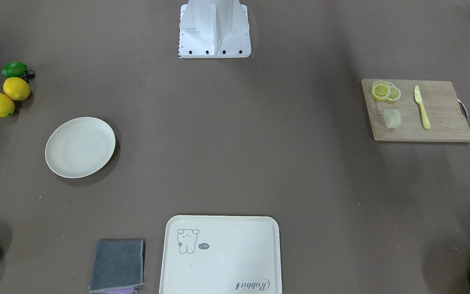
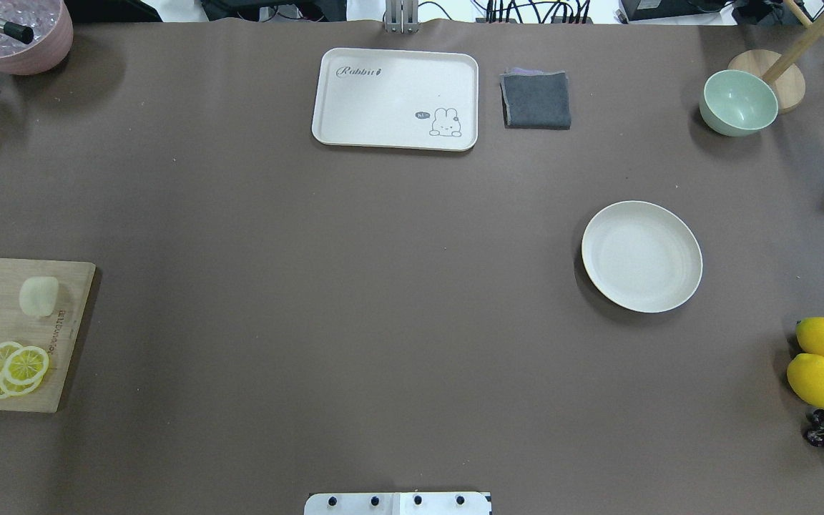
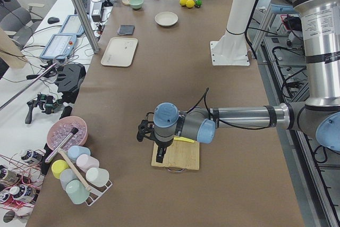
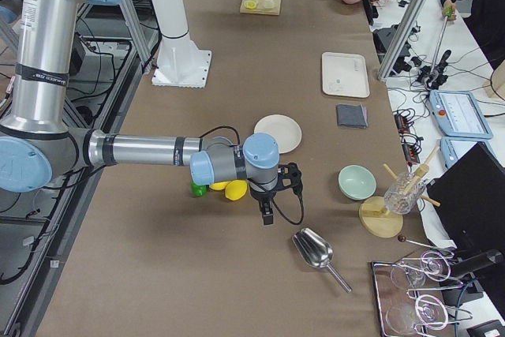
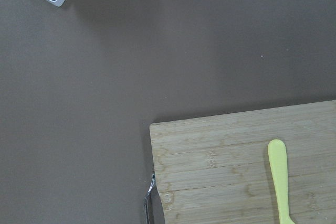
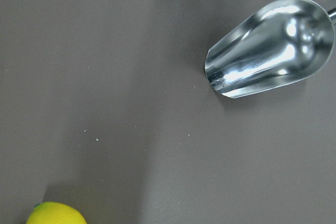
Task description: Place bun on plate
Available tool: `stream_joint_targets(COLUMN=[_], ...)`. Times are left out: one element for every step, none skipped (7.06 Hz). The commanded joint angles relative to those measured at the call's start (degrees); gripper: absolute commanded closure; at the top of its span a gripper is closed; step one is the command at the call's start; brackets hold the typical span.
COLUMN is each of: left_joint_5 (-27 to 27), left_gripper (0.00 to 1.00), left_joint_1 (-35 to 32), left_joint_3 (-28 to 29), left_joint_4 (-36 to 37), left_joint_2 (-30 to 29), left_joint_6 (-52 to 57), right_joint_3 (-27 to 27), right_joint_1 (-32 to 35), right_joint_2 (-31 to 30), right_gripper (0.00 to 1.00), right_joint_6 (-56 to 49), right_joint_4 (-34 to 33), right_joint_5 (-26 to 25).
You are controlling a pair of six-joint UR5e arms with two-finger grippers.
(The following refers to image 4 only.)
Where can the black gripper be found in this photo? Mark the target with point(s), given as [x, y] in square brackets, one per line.
[261, 196]

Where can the round white plate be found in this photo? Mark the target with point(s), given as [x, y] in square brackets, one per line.
[284, 129]

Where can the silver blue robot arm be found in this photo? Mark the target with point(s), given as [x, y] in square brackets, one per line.
[38, 147]

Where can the rectangular white tray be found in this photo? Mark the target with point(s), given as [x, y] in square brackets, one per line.
[344, 75]

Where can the yellow lemon front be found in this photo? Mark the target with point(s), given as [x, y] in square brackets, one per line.
[236, 189]

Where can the metal scoop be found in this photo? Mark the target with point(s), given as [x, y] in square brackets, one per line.
[317, 253]

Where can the yellow lemon back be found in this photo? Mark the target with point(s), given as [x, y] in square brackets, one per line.
[219, 186]

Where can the green toy pepper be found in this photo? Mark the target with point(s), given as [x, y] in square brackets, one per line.
[198, 190]

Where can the mint green bowl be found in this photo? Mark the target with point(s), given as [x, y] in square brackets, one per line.
[356, 182]

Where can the wooden cup rack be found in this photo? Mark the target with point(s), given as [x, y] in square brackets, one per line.
[373, 213]

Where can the folded grey cloth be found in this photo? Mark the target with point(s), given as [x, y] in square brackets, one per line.
[352, 115]

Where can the clear glass cup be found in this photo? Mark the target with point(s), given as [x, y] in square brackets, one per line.
[403, 194]

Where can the blue teach pendant lower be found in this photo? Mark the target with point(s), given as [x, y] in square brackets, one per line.
[454, 148]

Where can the blue teach pendant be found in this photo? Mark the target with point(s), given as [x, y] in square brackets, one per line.
[454, 148]
[458, 114]

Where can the black monitor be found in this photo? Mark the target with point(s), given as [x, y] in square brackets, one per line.
[471, 196]

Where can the yellow lemon slice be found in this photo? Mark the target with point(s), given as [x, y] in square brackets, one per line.
[250, 4]

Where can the blue teach pendant upper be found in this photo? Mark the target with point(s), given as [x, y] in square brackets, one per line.
[458, 114]

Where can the metal grabber stick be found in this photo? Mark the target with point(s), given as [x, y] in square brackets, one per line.
[439, 65]

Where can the person in black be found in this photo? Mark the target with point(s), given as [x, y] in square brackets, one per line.
[486, 23]

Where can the metal wire glass rack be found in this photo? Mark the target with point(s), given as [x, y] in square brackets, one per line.
[409, 295]

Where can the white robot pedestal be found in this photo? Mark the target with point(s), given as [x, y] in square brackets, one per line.
[180, 63]

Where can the aluminium frame post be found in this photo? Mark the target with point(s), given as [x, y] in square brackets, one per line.
[399, 39]

